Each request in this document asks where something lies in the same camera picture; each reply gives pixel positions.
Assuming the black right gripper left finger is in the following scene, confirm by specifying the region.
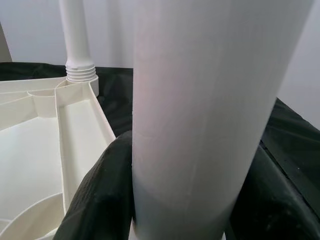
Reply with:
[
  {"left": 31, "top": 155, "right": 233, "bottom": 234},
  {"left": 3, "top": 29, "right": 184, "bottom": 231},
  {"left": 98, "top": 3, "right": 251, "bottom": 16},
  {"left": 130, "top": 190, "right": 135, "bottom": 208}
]
[{"left": 53, "top": 129, "right": 137, "bottom": 240}]

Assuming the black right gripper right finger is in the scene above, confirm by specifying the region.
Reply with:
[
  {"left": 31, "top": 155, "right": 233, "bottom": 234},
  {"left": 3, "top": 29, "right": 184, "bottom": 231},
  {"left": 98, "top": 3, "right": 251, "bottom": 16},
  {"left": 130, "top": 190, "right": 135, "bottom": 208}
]
[{"left": 229, "top": 143, "right": 320, "bottom": 240}]

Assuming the white plastic table top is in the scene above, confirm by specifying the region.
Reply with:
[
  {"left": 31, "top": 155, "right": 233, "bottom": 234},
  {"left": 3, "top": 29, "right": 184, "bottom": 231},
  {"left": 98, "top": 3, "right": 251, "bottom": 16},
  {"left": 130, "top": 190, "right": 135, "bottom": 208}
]
[{"left": 0, "top": 74, "right": 117, "bottom": 240}]

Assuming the white plastic table leg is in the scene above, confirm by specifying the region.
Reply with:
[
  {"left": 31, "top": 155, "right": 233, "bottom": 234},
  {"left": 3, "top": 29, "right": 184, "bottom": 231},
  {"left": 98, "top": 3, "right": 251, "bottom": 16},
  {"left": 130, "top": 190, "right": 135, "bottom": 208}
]
[
  {"left": 58, "top": 0, "right": 98, "bottom": 83},
  {"left": 131, "top": 0, "right": 312, "bottom": 240}
]

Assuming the black table cloth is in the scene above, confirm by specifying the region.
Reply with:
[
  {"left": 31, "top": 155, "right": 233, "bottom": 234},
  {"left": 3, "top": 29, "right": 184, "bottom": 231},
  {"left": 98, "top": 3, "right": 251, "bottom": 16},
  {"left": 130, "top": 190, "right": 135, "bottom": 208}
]
[{"left": 0, "top": 61, "right": 320, "bottom": 240}]

